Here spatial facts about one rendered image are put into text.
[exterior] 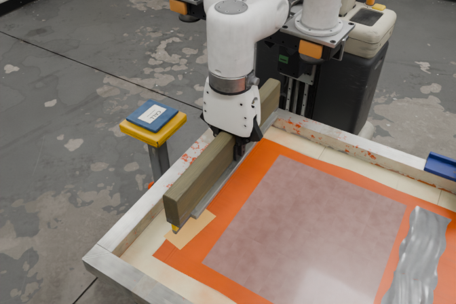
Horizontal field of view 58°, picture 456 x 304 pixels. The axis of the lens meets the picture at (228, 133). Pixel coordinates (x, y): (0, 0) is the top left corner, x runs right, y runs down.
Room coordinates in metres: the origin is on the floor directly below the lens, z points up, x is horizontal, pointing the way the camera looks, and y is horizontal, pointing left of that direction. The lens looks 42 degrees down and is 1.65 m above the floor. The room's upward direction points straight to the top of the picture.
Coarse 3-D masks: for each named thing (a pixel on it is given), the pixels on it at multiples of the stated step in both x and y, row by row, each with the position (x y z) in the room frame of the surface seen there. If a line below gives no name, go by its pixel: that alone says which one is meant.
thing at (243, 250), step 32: (224, 192) 0.59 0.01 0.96; (224, 224) 0.50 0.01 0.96; (256, 224) 0.50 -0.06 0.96; (288, 224) 0.50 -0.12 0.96; (160, 256) 0.43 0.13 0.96; (192, 256) 0.43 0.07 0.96; (224, 256) 0.43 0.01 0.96; (256, 256) 0.43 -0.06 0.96; (288, 256) 0.43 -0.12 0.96; (320, 256) 0.43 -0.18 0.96; (352, 256) 0.43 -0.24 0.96; (224, 288) 0.36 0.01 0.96; (256, 288) 0.36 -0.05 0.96; (288, 288) 0.36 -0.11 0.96; (320, 288) 0.36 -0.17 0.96; (352, 288) 0.36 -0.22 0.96; (384, 288) 0.36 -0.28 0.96
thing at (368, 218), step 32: (256, 160) 0.69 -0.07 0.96; (288, 160) 0.69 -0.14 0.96; (320, 160) 0.69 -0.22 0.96; (256, 192) 0.59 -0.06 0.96; (288, 192) 0.59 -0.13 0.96; (320, 192) 0.59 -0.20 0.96; (352, 192) 0.59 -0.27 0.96; (384, 192) 0.59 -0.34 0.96; (320, 224) 0.50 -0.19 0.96; (352, 224) 0.50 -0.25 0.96; (384, 224) 0.50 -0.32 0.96; (384, 256) 0.43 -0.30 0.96; (448, 256) 0.43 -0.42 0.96; (448, 288) 0.36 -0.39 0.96
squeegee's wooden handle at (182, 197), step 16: (272, 80) 0.74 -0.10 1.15; (272, 96) 0.70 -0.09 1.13; (272, 112) 0.71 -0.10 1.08; (224, 144) 0.54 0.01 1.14; (208, 160) 0.50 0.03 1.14; (224, 160) 0.53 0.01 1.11; (192, 176) 0.46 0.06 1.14; (208, 176) 0.49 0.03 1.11; (176, 192) 0.43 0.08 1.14; (192, 192) 0.45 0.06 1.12; (176, 208) 0.41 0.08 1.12; (192, 208) 0.44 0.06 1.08; (176, 224) 0.42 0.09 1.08
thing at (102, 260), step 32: (288, 128) 0.79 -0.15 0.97; (320, 128) 0.76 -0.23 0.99; (192, 160) 0.65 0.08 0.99; (384, 160) 0.66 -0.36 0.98; (416, 160) 0.65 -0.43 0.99; (160, 192) 0.56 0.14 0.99; (448, 192) 0.59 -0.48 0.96; (128, 224) 0.48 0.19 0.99; (96, 256) 0.41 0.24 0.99; (128, 288) 0.35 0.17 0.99; (160, 288) 0.35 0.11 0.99
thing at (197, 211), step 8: (272, 120) 0.68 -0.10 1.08; (264, 128) 0.66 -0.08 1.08; (248, 144) 0.61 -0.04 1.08; (248, 152) 0.59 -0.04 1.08; (240, 160) 0.56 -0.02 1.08; (232, 168) 0.54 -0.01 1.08; (224, 176) 0.52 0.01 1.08; (216, 184) 0.50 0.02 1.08; (224, 184) 0.51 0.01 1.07; (208, 192) 0.48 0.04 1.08; (216, 192) 0.49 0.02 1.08; (208, 200) 0.47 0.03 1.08; (200, 208) 0.45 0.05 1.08; (192, 216) 0.44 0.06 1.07
